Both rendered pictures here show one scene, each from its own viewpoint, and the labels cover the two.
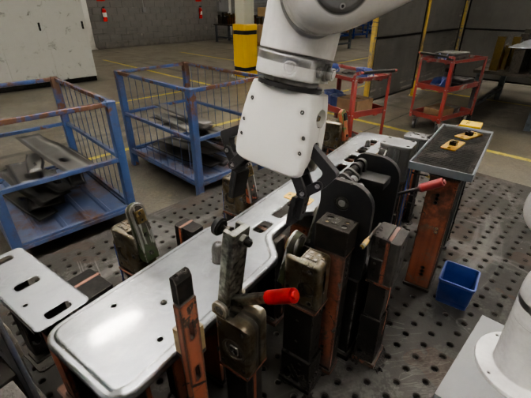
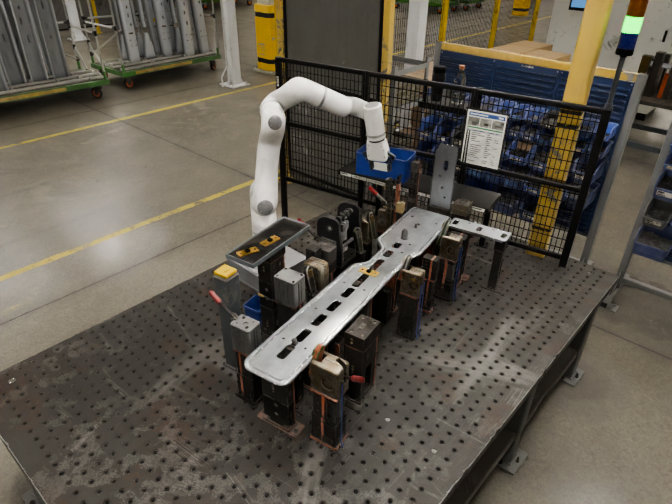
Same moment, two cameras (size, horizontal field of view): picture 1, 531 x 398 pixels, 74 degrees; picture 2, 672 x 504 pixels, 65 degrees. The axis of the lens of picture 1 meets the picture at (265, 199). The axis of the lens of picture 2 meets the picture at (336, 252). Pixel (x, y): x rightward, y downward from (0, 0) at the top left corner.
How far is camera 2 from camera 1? 2.83 m
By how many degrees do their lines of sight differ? 119
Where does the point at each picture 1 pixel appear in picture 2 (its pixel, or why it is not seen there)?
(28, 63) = not seen: outside the picture
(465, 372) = (291, 262)
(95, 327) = (436, 218)
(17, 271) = (490, 232)
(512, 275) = (201, 333)
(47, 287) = (469, 228)
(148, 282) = (429, 230)
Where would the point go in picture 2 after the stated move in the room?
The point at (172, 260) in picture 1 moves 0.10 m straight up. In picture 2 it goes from (425, 237) to (427, 218)
